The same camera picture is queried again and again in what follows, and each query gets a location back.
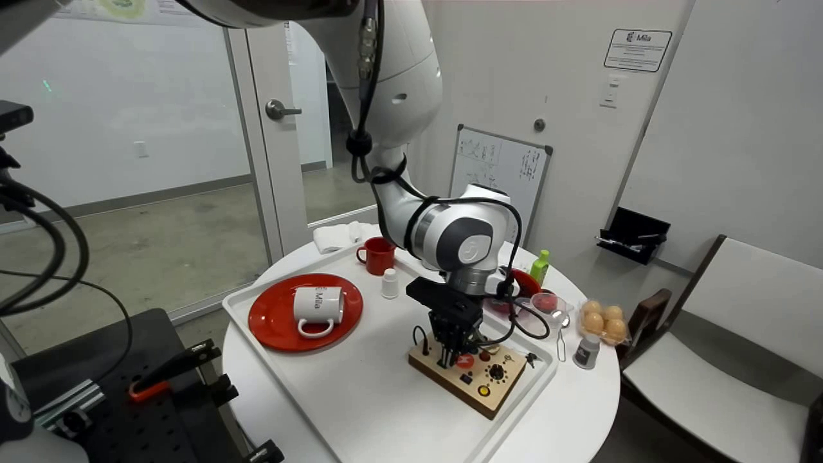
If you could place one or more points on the pink small cup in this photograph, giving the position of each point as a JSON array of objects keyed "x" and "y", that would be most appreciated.
[{"x": 544, "y": 301}]

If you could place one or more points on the round door lock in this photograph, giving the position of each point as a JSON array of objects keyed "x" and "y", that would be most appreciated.
[{"x": 538, "y": 123}]

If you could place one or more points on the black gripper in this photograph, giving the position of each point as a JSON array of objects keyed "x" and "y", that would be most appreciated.
[{"x": 457, "y": 317}]

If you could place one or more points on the black open box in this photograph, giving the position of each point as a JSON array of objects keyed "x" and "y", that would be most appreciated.
[{"x": 633, "y": 231}]

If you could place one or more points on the small grey container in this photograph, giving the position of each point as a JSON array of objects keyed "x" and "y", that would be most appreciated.
[{"x": 587, "y": 352}]

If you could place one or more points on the green bottle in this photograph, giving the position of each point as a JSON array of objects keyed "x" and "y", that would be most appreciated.
[{"x": 541, "y": 269}]

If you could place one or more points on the black camera on stand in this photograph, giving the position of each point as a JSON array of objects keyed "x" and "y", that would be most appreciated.
[{"x": 15, "y": 117}]

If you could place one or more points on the red bowl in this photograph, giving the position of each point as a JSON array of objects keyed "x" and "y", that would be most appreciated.
[{"x": 528, "y": 284}]

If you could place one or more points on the white paper wall sign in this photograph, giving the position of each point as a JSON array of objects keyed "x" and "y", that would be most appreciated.
[{"x": 640, "y": 50}]

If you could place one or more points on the white plastic tray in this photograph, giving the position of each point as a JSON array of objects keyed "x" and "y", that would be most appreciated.
[{"x": 362, "y": 395}]

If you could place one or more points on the red round plate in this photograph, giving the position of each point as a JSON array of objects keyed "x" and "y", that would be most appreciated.
[{"x": 274, "y": 321}]

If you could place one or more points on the red mug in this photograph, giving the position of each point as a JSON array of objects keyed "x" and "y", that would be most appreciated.
[{"x": 380, "y": 256}]

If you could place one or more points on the beige egg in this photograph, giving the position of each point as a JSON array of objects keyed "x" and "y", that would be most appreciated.
[
  {"x": 615, "y": 330},
  {"x": 614, "y": 312},
  {"x": 593, "y": 321},
  {"x": 593, "y": 306}
]

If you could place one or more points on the white whiteboard black frame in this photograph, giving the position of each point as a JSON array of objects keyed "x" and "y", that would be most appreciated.
[{"x": 503, "y": 167}]

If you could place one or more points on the clear plastic spoon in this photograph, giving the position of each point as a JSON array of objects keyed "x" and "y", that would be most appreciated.
[{"x": 562, "y": 334}]

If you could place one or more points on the small white bottle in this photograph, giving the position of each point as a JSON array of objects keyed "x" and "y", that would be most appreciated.
[{"x": 390, "y": 284}]

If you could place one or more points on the white mug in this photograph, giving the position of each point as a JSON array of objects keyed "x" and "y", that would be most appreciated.
[{"x": 318, "y": 305}]

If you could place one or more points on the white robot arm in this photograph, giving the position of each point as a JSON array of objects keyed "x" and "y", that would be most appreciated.
[{"x": 412, "y": 77}]

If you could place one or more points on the black perforated breadboard table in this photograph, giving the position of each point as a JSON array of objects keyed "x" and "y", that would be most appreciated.
[{"x": 129, "y": 428}]

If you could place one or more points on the silver aluminium extrusion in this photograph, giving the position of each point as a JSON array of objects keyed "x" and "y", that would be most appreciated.
[{"x": 67, "y": 401}]

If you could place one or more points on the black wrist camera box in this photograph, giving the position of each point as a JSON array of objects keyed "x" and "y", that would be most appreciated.
[{"x": 426, "y": 292}]

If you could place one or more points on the wooden toy button board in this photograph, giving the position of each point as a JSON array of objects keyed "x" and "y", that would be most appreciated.
[{"x": 490, "y": 387}]

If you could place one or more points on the white framed glass door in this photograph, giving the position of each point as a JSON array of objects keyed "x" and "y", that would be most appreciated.
[{"x": 274, "y": 170}]

